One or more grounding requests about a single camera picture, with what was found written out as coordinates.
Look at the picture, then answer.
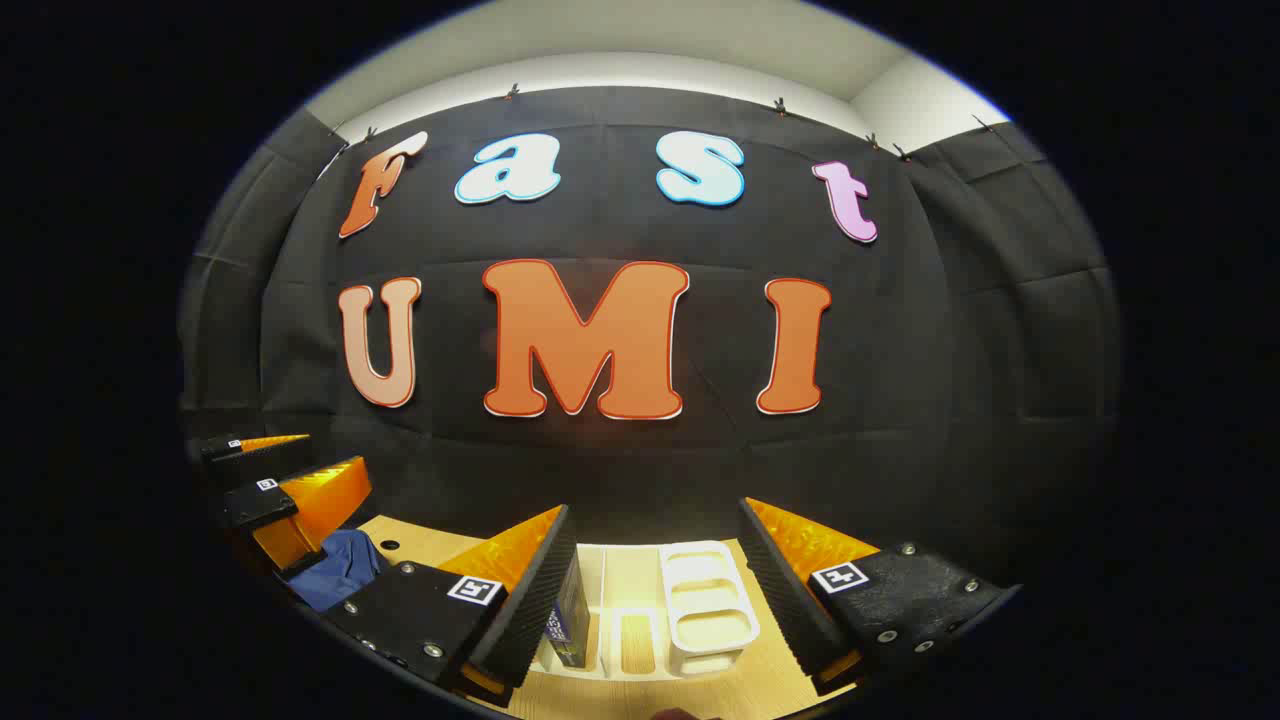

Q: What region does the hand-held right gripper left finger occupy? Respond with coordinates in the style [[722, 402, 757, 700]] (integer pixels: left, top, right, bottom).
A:
[[325, 503, 579, 709]]

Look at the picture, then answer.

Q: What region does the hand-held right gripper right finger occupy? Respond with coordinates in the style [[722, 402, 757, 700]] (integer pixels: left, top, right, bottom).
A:
[[738, 497, 1023, 698]]

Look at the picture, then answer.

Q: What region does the blue cover book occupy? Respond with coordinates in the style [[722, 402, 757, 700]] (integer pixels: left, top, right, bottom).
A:
[[545, 552, 593, 669]]

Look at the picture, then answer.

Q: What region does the white bookshelf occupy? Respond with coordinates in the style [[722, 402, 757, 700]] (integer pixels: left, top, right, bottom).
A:
[[530, 540, 763, 683]]

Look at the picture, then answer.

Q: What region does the blue schoolbag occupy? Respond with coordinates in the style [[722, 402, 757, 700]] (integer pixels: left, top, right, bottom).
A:
[[287, 528, 389, 613]]

